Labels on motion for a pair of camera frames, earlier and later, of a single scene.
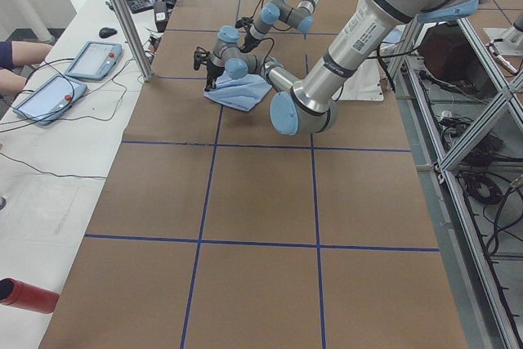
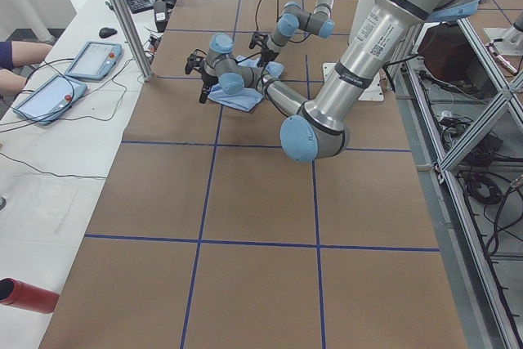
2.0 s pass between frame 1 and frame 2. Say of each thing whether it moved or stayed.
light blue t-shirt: stayed
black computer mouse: stayed
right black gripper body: moved
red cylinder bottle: stayed
